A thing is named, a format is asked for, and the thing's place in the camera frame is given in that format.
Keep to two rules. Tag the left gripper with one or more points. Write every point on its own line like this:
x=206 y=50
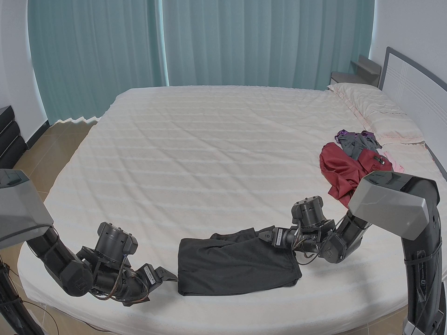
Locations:
x=143 y=281

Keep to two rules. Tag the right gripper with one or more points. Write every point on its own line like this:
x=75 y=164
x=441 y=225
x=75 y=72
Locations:
x=284 y=237

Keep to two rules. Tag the black T-shirt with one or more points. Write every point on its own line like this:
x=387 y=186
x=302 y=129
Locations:
x=237 y=267

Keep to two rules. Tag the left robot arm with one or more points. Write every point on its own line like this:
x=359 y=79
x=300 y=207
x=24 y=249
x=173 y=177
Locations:
x=21 y=201

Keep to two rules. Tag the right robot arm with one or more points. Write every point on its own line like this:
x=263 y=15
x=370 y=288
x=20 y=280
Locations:
x=391 y=201

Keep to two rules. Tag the dark red garment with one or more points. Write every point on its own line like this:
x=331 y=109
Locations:
x=338 y=169

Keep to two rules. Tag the bed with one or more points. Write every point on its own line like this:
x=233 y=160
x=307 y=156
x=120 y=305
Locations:
x=209 y=152

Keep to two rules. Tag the grey and purple garment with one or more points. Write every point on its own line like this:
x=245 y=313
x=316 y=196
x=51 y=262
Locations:
x=356 y=143

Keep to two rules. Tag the pink garment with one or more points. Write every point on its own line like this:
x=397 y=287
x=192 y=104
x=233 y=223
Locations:
x=394 y=164

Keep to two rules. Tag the cream pillow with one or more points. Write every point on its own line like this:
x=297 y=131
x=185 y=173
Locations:
x=380 y=113

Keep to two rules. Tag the grey bedside table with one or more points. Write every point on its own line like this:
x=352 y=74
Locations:
x=352 y=77

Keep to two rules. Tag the black chest of drawers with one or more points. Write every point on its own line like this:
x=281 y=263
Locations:
x=10 y=138

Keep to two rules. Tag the blue-green curtain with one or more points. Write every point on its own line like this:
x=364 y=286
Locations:
x=265 y=30
x=97 y=47

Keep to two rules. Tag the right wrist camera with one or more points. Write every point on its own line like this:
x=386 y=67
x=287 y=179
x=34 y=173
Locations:
x=310 y=209

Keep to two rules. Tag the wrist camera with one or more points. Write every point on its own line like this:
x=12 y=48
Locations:
x=310 y=209
x=117 y=243

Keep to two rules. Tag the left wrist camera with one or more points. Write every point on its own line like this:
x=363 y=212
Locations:
x=117 y=243

